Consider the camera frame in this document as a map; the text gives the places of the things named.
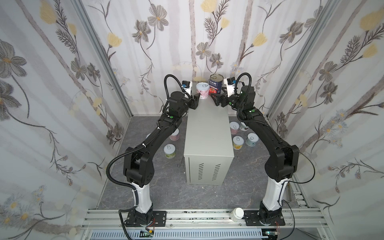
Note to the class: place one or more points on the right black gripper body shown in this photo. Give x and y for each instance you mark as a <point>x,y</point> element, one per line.
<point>222,99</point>

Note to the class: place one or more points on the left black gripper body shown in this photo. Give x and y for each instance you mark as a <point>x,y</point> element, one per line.
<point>192,104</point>

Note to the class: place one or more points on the pink white can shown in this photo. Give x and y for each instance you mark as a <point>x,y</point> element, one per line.
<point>203,90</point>

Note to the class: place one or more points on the blue red tomato can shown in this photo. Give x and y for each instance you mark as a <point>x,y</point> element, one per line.
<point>215,83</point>

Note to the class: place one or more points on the yellow label can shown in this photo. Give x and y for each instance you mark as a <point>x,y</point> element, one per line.
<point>238,142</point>

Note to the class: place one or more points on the green label can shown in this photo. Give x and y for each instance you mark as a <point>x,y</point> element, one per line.
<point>170,151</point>

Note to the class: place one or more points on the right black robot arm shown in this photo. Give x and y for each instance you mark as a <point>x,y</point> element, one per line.
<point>283,160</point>

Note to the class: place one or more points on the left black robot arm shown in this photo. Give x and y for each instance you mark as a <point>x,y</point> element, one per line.
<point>138,165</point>

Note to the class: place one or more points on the pink can right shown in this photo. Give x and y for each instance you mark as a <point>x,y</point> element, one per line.
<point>234,128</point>

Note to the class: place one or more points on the white dark can right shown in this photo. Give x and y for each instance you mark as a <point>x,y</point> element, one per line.
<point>243,127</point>

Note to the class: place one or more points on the pink label can left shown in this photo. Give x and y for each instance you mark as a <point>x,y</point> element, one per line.
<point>175,135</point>

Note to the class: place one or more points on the teal can right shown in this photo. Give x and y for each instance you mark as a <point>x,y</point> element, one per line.
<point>252,139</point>

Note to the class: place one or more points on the grey metal cabinet box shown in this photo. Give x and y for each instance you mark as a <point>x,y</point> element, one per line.
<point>208,148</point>

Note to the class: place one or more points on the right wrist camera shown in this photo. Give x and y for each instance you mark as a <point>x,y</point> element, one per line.
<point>231,86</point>

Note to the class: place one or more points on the white cable duct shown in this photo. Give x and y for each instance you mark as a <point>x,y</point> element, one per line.
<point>196,234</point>

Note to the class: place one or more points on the aluminium rail frame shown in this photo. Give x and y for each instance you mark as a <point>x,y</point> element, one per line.
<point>307,224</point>

